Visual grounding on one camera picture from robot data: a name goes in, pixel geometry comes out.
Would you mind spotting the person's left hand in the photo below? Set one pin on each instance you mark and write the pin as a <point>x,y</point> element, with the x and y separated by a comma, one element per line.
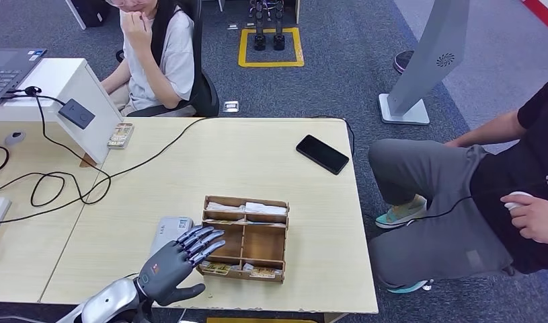
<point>138,29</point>
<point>538,220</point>

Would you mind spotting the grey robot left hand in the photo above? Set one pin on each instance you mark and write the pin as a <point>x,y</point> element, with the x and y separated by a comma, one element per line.
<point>166,272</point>

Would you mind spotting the round white black handheld device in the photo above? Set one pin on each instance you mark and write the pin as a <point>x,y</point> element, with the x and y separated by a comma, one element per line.
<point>510,206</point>

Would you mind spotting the gold patterned card stack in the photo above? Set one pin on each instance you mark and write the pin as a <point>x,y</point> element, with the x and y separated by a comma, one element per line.
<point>121,136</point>

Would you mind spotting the person's left forearm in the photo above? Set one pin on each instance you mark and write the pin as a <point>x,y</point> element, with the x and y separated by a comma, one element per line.
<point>160,80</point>

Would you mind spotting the person's right forearm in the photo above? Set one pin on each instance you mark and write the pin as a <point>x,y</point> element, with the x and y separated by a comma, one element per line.
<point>115,78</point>
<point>487,130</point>

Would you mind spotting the grey white card reader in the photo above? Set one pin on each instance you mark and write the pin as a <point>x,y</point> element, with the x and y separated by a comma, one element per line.
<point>169,232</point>

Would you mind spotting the person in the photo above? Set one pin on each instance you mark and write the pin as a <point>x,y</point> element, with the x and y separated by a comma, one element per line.
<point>434,178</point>
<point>180,58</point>

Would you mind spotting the gold room key cards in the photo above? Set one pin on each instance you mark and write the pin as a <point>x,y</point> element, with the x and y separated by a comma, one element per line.
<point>262,272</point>
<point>218,268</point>

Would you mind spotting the small black card reader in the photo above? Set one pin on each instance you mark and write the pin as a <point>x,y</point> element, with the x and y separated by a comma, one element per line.
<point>76,114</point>

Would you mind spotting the white paper stack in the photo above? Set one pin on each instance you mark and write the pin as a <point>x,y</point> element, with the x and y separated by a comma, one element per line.
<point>222,207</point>
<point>264,208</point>

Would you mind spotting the white desk riser stand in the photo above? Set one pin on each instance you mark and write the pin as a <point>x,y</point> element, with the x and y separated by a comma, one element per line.
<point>54,79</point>

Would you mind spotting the wooden compartment organizer box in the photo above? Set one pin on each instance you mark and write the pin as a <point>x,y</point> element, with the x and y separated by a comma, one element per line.
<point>260,243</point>

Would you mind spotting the black office chair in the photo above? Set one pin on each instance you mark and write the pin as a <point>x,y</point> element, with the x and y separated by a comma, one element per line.
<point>209,98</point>

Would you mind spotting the yellow floor tape square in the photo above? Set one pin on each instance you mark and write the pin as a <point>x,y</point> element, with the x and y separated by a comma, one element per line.
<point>244,48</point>

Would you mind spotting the silver floor socket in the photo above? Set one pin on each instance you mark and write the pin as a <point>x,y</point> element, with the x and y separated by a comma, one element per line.
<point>231,106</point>

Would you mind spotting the black robot leg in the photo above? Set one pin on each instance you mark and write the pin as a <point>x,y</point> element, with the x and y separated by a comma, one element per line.
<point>279,41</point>
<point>260,41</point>

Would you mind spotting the small wooden wedge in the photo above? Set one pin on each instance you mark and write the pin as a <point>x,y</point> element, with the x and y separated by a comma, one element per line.
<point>87,162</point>

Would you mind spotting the dark grey laptop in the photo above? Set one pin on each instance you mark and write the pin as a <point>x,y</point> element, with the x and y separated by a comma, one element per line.
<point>6,70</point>

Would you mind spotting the teal sneaker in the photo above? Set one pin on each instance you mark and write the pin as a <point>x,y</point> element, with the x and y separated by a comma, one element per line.
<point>409,287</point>
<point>400,216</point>

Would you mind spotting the grey computer mouse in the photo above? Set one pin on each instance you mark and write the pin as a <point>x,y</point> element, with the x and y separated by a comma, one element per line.
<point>15,138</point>

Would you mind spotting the black smartphone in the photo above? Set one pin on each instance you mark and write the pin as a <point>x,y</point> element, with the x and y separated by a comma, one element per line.
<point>322,154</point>

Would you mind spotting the grey white kiosk stand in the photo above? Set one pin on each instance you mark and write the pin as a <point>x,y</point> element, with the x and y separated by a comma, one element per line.
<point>434,53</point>

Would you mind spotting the dark shoe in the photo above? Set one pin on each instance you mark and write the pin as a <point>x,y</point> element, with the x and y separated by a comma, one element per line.
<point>403,62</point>

